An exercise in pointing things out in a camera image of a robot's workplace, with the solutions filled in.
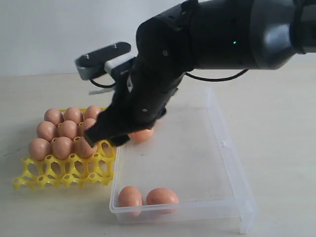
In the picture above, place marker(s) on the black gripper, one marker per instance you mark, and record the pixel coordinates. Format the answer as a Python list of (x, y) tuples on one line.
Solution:
[(138, 108)]

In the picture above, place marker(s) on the brown egg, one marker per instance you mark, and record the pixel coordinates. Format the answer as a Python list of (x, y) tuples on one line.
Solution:
[(39, 148), (74, 114), (86, 124), (130, 196), (141, 136), (92, 112), (62, 147), (161, 196), (54, 116), (46, 130), (68, 129), (83, 149)]

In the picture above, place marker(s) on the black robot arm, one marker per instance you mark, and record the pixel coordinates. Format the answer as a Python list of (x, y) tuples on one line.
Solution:
[(216, 34)]

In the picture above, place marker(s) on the yellow plastic egg tray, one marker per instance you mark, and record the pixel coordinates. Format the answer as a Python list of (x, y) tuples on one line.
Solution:
[(73, 170)]

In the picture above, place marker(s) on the clear plastic container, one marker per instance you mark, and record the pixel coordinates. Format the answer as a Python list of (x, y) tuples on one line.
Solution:
[(190, 153)]

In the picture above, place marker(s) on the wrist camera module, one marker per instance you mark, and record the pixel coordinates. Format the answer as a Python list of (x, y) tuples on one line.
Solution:
[(91, 65)]

